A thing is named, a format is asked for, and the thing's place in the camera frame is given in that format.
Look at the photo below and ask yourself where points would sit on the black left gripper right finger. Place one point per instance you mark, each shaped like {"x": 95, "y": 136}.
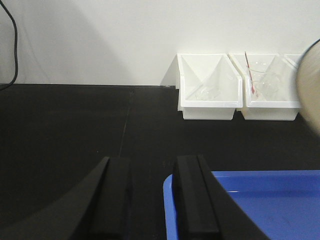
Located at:
{"x": 204, "y": 210}

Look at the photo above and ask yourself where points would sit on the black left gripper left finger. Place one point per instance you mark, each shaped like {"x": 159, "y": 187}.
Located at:
{"x": 96, "y": 208}

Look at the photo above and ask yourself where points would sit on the blue plastic tray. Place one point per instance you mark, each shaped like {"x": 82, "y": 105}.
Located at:
{"x": 284, "y": 204}

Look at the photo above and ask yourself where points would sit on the beige plate black rim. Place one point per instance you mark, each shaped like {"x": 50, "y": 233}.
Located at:
{"x": 307, "y": 84}

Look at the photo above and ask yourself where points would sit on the left white storage bin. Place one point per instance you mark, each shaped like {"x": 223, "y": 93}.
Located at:
{"x": 209, "y": 86}

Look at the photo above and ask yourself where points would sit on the white storage bin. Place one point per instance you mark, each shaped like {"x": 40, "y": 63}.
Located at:
{"x": 286, "y": 105}
{"x": 209, "y": 86}
{"x": 293, "y": 58}

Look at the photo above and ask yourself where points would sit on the red glass stirring rod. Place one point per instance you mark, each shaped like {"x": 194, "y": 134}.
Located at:
{"x": 253, "y": 87}

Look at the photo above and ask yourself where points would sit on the middle white storage bin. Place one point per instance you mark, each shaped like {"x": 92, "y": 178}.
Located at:
{"x": 286, "y": 105}

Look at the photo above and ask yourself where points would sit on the glass beaker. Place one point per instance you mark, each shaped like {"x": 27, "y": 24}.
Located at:
{"x": 267, "y": 85}

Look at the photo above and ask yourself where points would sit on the right white storage bin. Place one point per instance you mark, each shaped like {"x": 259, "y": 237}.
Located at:
{"x": 293, "y": 58}

